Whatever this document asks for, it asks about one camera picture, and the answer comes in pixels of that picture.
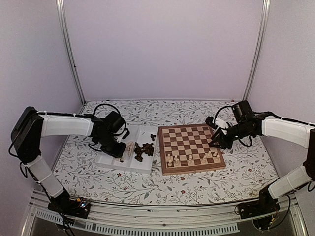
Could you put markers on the right aluminium frame post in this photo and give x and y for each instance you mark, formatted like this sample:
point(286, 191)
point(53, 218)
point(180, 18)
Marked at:
point(259, 44)

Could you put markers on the light chess king piece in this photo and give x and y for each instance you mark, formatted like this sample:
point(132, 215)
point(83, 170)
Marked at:
point(190, 159)

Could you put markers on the white plastic compartment tray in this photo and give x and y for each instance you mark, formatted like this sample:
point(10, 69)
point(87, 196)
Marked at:
point(138, 135)

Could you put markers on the front aluminium rail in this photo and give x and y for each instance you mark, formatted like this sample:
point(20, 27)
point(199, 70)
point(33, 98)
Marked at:
point(115, 219)

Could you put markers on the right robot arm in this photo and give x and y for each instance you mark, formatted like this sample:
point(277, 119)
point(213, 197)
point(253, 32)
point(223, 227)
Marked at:
point(290, 142)

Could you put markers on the left aluminium frame post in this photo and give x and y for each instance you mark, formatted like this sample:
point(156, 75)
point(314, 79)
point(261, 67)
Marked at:
point(68, 49)

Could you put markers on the aluminium frame post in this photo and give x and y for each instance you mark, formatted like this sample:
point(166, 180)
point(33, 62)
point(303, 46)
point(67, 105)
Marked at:
point(259, 44)
point(68, 49)

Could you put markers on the pile of dark chess pieces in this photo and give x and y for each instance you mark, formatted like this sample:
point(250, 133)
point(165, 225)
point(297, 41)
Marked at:
point(144, 145)

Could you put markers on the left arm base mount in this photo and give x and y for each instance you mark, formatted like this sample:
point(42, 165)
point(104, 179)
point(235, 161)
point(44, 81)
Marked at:
point(63, 204)

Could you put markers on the light chess bishop piece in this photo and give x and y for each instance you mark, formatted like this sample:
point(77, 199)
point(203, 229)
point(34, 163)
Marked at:
point(176, 162)

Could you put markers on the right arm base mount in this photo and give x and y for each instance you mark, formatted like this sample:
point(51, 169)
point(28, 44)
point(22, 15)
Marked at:
point(264, 205)

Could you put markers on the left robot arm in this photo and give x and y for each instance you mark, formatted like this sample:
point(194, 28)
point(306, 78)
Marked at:
point(37, 138)

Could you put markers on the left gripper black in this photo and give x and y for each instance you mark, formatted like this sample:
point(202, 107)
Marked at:
point(118, 153)

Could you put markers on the wooden chess board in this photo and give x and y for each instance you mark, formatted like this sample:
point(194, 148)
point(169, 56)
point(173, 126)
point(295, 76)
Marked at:
point(185, 140)

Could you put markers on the pile of light chess pieces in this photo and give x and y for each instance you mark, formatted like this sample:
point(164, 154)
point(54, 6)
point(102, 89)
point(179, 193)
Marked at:
point(127, 152)

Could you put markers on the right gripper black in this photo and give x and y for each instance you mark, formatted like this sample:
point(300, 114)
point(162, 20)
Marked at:
point(225, 144)

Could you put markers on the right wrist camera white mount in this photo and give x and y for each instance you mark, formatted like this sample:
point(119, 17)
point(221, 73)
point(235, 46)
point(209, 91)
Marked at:
point(217, 123)

